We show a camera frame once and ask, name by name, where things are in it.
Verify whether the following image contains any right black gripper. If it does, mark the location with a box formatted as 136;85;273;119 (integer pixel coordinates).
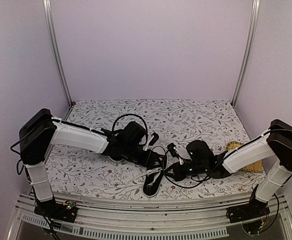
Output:
163;160;207;182

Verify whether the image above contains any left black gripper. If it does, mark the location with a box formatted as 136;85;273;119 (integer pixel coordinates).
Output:
123;142;163;170

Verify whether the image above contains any black canvas sneaker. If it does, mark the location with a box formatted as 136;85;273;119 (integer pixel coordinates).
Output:
125;146;169;197
110;156;123;162

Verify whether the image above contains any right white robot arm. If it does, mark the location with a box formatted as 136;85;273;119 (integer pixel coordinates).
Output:
164;119;292;218

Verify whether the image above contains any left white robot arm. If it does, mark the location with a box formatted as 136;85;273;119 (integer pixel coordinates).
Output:
10;108;163;217

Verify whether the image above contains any floral patterned table mat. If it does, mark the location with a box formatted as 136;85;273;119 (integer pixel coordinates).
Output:
46;99;266;201

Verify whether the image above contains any woven bamboo tray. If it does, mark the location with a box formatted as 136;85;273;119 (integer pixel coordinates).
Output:
225;141;263;173

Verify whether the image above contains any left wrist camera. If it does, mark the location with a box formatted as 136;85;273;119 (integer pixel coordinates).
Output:
143;132;159;151

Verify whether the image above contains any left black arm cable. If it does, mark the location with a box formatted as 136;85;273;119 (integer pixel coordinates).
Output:
111;113;148;136

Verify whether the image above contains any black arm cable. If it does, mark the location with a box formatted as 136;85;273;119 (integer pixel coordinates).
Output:
164;149;224;189
111;113;148;136

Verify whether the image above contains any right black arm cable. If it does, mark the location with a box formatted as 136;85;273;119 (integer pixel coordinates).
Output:
164;149;224;189

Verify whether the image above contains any front aluminium rail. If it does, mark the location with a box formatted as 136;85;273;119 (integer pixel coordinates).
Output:
10;192;292;240

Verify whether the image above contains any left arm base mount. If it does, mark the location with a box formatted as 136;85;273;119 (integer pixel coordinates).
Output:
34;198;78;223

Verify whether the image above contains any right aluminium frame post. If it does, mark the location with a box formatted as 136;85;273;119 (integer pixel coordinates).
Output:
231;0;261;109

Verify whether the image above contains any aluminium frame post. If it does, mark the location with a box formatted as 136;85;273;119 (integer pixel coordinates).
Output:
231;0;261;109
42;0;73;107

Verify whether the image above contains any left aluminium frame post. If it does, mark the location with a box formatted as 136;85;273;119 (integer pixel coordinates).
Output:
42;0;73;107

